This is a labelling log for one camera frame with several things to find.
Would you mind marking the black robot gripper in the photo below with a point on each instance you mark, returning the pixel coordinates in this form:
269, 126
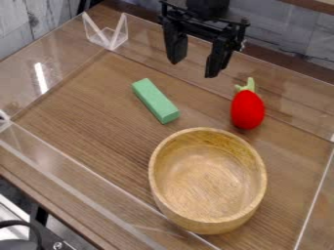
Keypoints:
205, 19

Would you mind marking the red plush fruit green stem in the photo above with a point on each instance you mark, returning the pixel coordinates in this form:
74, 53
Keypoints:
247, 107

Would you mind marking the green rectangular block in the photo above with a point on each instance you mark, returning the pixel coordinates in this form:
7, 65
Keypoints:
156, 102

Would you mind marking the clear acrylic tray walls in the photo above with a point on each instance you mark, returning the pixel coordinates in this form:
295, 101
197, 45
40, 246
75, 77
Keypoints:
79, 136

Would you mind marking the round wooden bowl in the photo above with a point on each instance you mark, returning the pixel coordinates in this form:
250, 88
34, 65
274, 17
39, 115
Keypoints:
207, 179

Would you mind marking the black metal table leg bracket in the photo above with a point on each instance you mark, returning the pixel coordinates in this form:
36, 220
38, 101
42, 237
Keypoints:
58, 237

